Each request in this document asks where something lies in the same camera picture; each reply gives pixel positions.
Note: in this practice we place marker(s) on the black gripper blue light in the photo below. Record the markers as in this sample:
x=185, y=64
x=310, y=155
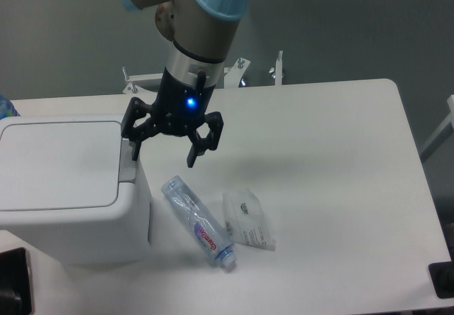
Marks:
x=179, y=110

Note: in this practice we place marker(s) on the white plastic trash can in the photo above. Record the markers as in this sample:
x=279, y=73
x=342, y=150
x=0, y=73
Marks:
x=71, y=188

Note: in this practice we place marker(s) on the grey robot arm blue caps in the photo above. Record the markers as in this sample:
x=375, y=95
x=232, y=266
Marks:
x=201, y=33

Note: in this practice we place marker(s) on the clear plastic water bottle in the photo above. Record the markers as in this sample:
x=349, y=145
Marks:
x=200, y=223

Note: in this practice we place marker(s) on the clear plastic bag with label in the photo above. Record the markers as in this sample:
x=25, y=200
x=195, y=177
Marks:
x=245, y=220

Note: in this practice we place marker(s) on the blue green patterned object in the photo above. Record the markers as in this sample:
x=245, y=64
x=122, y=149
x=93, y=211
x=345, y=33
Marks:
x=7, y=109

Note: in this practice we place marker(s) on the black clamp at left edge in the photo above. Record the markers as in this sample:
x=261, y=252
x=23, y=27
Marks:
x=16, y=296

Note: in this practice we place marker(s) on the black clamp at edge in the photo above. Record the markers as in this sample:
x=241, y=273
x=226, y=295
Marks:
x=16, y=296
x=442, y=278

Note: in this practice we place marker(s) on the black clamp at right edge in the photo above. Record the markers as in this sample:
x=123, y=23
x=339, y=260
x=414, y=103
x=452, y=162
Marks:
x=442, y=278

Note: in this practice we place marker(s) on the white metal base frame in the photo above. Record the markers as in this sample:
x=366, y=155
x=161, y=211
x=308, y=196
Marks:
x=240, y=75

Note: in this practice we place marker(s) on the white frame at right edge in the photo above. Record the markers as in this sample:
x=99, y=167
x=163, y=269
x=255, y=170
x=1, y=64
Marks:
x=441, y=133

